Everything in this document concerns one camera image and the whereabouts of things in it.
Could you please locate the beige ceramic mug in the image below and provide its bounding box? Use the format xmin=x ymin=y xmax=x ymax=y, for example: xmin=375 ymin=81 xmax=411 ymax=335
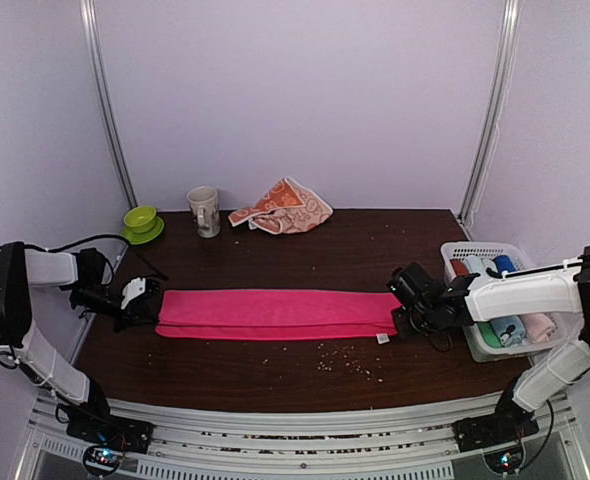
xmin=186 ymin=186 xmax=221 ymax=239

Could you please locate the green plastic bowl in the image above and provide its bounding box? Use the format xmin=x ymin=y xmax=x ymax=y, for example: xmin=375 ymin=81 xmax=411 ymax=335
xmin=123 ymin=205 xmax=157 ymax=234

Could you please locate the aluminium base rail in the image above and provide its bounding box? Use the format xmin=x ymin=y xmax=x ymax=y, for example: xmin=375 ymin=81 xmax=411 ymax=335
xmin=10 ymin=394 xmax=590 ymax=479

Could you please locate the green plastic plate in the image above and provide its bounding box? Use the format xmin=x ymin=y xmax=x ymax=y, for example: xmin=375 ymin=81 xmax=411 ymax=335
xmin=121 ymin=217 xmax=165 ymax=246

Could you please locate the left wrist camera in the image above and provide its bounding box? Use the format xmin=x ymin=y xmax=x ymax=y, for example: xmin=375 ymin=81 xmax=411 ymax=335
xmin=121 ymin=277 xmax=160 ymax=310

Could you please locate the light pink rolled towel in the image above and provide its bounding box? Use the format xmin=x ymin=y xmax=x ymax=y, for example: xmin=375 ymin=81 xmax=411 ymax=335
xmin=519 ymin=313 xmax=557 ymax=343

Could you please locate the orange patterned towel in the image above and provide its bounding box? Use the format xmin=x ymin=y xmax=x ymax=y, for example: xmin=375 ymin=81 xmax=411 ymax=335
xmin=228 ymin=177 xmax=334 ymax=235

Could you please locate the white plastic basket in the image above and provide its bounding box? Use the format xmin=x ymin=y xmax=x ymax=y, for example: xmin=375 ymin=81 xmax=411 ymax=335
xmin=440 ymin=242 xmax=567 ymax=363

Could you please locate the light blue rolled towel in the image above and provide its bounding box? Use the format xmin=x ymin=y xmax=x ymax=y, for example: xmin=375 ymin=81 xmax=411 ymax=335
xmin=463 ymin=255 xmax=496 ymax=275

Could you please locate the green rolled towel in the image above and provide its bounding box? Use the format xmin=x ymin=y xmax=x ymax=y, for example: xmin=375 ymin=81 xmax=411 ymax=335
xmin=476 ymin=322 xmax=503 ymax=349

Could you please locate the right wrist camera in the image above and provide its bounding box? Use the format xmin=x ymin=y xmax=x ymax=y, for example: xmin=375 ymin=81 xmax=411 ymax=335
xmin=386 ymin=262 xmax=440 ymax=309

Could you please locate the dark blue rolled towel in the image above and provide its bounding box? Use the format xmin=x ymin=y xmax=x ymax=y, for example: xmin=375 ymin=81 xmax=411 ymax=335
xmin=493 ymin=255 xmax=517 ymax=273

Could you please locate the red rolled towel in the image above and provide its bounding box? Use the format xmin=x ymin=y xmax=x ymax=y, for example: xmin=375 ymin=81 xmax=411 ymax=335
xmin=450 ymin=259 xmax=477 ymax=276

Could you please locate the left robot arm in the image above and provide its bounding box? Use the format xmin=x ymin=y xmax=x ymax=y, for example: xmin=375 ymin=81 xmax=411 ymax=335
xmin=0 ymin=242 xmax=167 ymax=453

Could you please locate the pink microfiber towel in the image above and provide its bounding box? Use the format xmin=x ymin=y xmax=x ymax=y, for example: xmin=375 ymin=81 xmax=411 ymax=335
xmin=156 ymin=289 xmax=399 ymax=342

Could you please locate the blue cartoon rolled towel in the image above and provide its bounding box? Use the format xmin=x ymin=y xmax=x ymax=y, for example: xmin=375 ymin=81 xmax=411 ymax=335
xmin=490 ymin=316 xmax=530 ymax=348

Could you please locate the aluminium frame post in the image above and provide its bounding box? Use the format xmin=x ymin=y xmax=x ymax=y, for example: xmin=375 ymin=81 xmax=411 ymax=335
xmin=457 ymin=0 xmax=523 ymax=231
xmin=79 ymin=0 xmax=138 ymax=208

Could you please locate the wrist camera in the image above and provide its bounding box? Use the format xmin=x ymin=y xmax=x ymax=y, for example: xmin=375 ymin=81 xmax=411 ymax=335
xmin=386 ymin=262 xmax=440 ymax=309
xmin=121 ymin=277 xmax=160 ymax=310

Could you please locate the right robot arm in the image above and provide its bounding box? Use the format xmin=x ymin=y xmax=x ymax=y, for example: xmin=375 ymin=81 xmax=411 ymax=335
xmin=387 ymin=245 xmax=590 ymax=451

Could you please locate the left aluminium frame post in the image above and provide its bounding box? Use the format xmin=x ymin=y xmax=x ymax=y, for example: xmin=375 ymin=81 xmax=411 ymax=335
xmin=79 ymin=0 xmax=138 ymax=208

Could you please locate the right aluminium frame post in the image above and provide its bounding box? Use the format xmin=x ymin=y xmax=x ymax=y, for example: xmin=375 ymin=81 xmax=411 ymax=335
xmin=457 ymin=0 xmax=523 ymax=231

